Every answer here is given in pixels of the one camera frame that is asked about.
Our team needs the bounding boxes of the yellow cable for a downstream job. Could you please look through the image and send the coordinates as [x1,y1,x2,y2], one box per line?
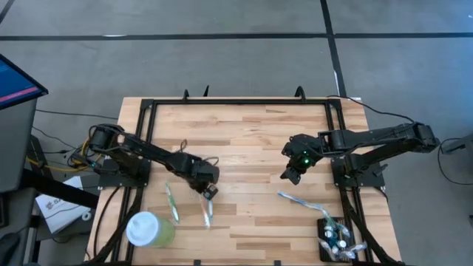
[25,138,101,174]

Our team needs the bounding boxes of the black diagonal desk bar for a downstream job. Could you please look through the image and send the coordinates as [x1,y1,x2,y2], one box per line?
[21,169,99,210]

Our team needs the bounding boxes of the black organizer basket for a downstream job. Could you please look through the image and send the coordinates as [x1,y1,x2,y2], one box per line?
[316,216,359,264]

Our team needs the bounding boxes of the looped black floor cable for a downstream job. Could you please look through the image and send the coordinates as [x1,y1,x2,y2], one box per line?
[438,137,473,186]

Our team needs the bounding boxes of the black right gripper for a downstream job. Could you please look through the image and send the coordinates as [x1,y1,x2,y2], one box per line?
[280,134,325,174]

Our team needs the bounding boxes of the long black right arm cable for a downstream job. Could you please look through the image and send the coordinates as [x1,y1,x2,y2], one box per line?
[327,95,417,125]

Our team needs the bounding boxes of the white box on floor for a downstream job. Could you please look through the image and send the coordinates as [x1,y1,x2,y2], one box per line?
[35,175,92,235]

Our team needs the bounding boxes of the monitor with blue screen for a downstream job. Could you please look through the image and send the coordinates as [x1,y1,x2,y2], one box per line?
[0,53,50,111]

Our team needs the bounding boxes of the thin black floor cable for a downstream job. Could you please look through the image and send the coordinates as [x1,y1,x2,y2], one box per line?
[35,108,120,121]

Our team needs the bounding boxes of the green cup white lid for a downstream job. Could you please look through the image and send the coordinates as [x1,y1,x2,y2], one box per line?
[126,211,176,248]

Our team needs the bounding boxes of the black aluminium rig frame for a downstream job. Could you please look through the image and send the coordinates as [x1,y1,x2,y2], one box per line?
[86,85,402,266]

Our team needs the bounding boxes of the green white bagged toothbrush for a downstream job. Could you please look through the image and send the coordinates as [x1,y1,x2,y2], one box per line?
[164,180,182,225]
[326,215,343,232]

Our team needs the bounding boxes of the grey metal stand foot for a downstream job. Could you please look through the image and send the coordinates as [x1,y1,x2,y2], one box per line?
[441,132,473,155]

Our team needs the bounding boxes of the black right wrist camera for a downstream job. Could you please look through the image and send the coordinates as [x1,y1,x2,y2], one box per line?
[279,166,302,186]

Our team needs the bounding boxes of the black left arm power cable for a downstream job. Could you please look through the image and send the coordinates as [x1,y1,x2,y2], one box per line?
[92,186,123,262]

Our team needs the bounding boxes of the pink white bagged toothbrush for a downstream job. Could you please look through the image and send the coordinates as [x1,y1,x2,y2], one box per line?
[317,238,336,256]

